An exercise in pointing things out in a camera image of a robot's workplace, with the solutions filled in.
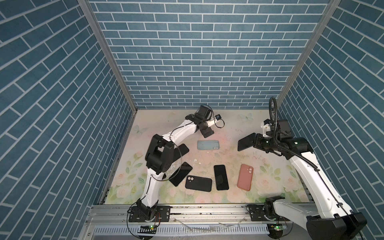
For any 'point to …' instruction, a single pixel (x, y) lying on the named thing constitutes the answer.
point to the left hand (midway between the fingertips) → (207, 124)
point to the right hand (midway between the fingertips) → (250, 139)
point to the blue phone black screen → (247, 142)
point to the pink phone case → (245, 177)
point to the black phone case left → (183, 150)
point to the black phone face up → (180, 174)
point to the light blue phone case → (208, 144)
